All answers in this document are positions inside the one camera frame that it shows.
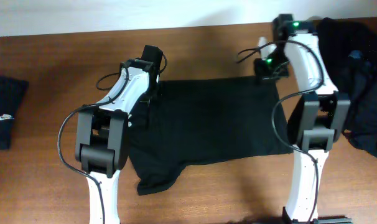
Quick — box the black t-shirt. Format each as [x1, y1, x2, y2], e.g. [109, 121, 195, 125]
[128, 77, 290, 195]

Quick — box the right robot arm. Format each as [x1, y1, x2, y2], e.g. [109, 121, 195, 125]
[254, 14, 353, 224]

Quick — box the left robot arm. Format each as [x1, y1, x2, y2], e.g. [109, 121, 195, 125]
[75, 45, 166, 223]

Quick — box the black clothes pile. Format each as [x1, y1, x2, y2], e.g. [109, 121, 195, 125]
[316, 17, 377, 157]

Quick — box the folded black Nike garment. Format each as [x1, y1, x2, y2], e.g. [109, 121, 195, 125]
[0, 76, 29, 150]

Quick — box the right black camera cable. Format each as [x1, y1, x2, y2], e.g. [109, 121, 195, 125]
[236, 39, 325, 224]

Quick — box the black camera cable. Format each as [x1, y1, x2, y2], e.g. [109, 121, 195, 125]
[57, 54, 169, 224]
[236, 39, 325, 224]

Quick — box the left black camera cable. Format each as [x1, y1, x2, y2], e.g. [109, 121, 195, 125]
[57, 54, 169, 224]

